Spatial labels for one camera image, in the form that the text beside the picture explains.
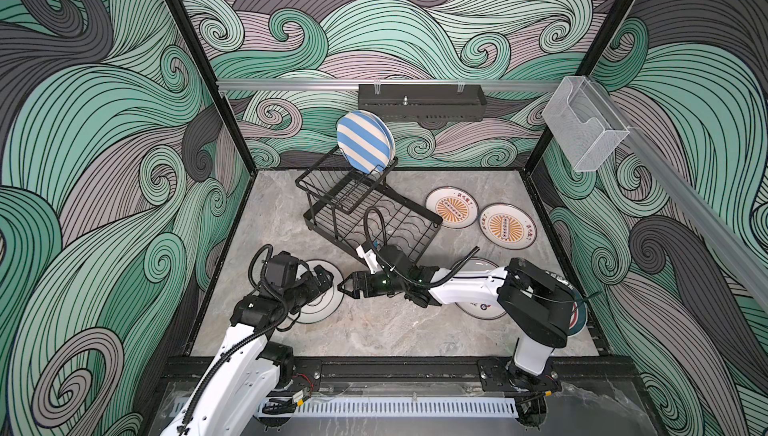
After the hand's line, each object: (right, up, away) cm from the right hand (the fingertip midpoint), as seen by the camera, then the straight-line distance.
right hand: (346, 288), depth 79 cm
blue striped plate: (+4, +42, +9) cm, 43 cm away
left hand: (-6, +2, 0) cm, 6 cm away
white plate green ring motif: (-7, -7, +6) cm, 11 cm away
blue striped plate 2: (+13, +40, +5) cm, 43 cm away
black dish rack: (+2, +21, -1) cm, 21 cm away
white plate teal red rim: (+65, -9, +2) cm, 65 cm away
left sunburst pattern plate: (+38, +21, +29) cm, 52 cm away
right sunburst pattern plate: (+55, +14, +24) cm, 62 cm away
